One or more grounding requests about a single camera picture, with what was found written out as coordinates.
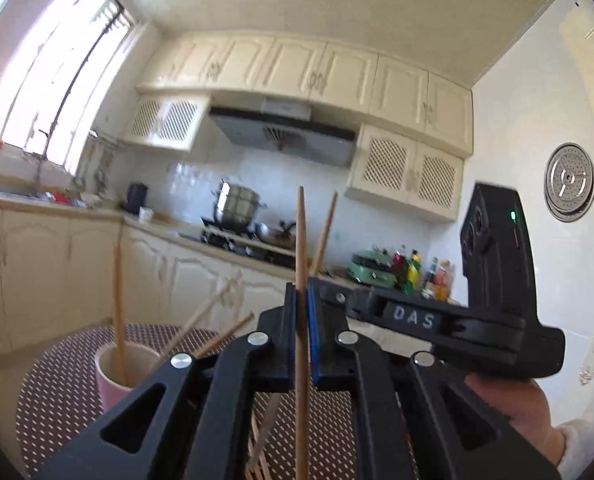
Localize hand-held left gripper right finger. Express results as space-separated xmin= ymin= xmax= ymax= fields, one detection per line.
xmin=307 ymin=279 xmax=562 ymax=480

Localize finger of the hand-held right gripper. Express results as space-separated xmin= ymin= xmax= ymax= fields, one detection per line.
xmin=310 ymin=276 xmax=382 ymax=332

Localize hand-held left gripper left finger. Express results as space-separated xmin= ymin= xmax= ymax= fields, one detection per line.
xmin=37 ymin=282 xmax=298 ymax=480

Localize wooden chopstick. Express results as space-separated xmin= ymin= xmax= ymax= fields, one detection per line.
xmin=192 ymin=312 xmax=256 ymax=361
xmin=309 ymin=191 xmax=338 ymax=279
xmin=157 ymin=270 xmax=242 ymax=361
xmin=295 ymin=186 xmax=310 ymax=480

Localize pink cup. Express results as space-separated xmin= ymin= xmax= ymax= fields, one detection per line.
xmin=94 ymin=342 xmax=162 ymax=411

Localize person's right hand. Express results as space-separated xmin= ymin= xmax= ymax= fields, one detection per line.
xmin=464 ymin=375 xmax=566 ymax=466

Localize green electric grill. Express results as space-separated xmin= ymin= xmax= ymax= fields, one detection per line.
xmin=348 ymin=249 xmax=398 ymax=288

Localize amber sauce bottle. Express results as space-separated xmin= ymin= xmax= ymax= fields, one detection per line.
xmin=437 ymin=260 xmax=455 ymax=301

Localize red-capped bottle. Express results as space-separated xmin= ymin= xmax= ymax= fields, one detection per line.
xmin=391 ymin=250 xmax=408 ymax=288

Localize dark sauce bottle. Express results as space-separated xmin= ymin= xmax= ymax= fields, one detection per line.
xmin=424 ymin=257 xmax=440 ymax=298

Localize green yellow bottle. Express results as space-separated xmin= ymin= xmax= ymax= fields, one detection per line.
xmin=406 ymin=250 xmax=424 ymax=293

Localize steel wok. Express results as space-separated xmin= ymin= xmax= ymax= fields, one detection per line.
xmin=254 ymin=220 xmax=298 ymax=246

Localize black gas stove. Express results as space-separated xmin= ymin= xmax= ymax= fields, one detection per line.
xmin=199 ymin=217 xmax=298 ymax=266

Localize steel steamer pot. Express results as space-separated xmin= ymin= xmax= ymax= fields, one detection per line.
xmin=213 ymin=177 xmax=268 ymax=228

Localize black range hood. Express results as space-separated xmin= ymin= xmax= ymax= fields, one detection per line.
xmin=208 ymin=97 xmax=356 ymax=168

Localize black kettle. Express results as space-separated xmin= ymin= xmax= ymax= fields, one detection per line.
xmin=126 ymin=182 xmax=148 ymax=215

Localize cream upper cabinets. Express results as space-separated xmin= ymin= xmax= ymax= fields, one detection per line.
xmin=137 ymin=32 xmax=475 ymax=156

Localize round polka-dot table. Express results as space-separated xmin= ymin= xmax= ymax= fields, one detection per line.
xmin=16 ymin=324 xmax=428 ymax=480

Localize cream base cabinets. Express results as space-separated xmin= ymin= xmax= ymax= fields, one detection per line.
xmin=0 ymin=195 xmax=358 ymax=361

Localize steel faucet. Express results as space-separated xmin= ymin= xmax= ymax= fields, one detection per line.
xmin=24 ymin=127 xmax=60 ymax=196

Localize steel sink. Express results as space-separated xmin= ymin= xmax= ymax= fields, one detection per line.
xmin=0 ymin=184 xmax=42 ymax=199

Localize window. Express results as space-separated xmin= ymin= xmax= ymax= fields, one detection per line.
xmin=0 ymin=0 xmax=140 ymax=171

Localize wide lattice-door wall cabinet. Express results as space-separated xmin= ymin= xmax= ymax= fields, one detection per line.
xmin=346 ymin=122 xmax=465 ymax=222

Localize small lattice-door wall cabinet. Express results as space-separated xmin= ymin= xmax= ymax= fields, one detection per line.
xmin=123 ymin=95 xmax=210 ymax=152

